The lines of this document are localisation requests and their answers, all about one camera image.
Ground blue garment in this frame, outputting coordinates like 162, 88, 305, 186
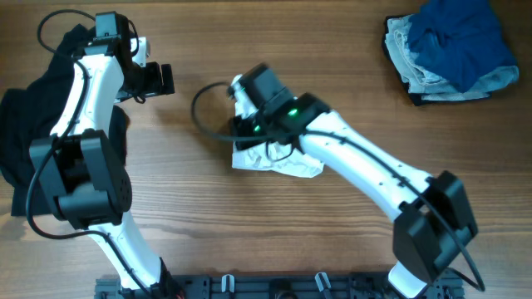
406, 0, 516, 92

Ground light grey garment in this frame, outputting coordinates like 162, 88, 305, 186
386, 15, 520, 100

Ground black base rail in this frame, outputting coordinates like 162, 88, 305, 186
94, 271, 466, 299

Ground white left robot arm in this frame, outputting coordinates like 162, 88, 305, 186
30, 54, 185, 298

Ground white t-shirt with black print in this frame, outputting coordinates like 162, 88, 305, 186
231, 74, 324, 178

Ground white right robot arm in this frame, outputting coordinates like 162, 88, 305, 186
230, 108, 478, 298

